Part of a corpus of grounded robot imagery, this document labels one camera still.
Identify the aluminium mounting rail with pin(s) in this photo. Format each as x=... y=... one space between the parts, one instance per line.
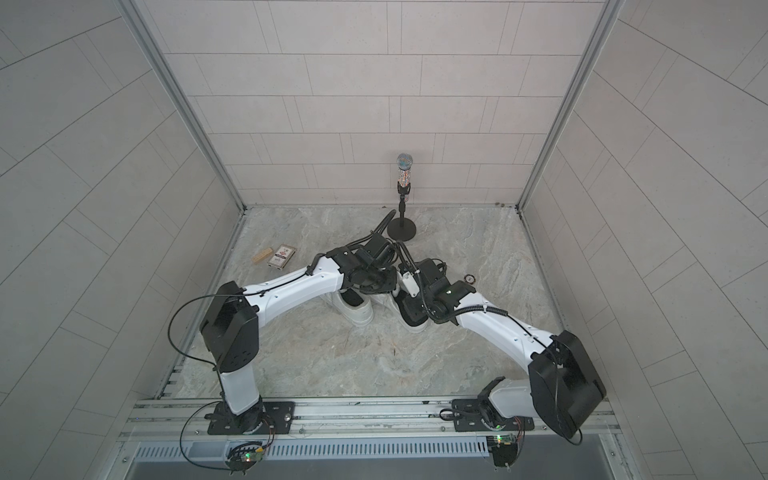
x=313 y=418

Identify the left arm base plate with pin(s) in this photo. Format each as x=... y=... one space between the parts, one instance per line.
x=260 y=419

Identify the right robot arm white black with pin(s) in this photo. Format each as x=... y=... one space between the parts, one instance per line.
x=564 y=388

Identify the right controller board with cables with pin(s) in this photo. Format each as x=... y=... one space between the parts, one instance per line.
x=505 y=449

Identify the black insole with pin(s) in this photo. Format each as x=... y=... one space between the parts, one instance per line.
x=412 y=311
x=352 y=298

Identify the black stand with microphone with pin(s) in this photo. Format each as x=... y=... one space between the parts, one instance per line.
x=401 y=228

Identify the left controller board with cables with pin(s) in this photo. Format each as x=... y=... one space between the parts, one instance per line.
x=239 y=458

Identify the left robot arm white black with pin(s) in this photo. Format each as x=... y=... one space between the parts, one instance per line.
x=230 y=328

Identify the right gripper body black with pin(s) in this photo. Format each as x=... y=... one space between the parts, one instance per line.
x=429 y=299

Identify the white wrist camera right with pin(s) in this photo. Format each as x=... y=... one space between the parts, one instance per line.
x=409 y=284

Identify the white sneaker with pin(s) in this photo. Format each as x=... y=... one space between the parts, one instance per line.
x=389 y=301
x=354 y=308

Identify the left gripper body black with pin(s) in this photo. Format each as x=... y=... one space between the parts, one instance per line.
x=380 y=279

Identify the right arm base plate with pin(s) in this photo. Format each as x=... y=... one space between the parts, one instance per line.
x=476 y=415

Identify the small printed card box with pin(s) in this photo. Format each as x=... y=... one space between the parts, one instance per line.
x=281 y=256

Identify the small wooden block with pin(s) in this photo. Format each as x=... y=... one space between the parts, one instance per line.
x=262 y=255

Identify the controller board with cables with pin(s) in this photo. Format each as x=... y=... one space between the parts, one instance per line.
x=239 y=458
x=505 y=449

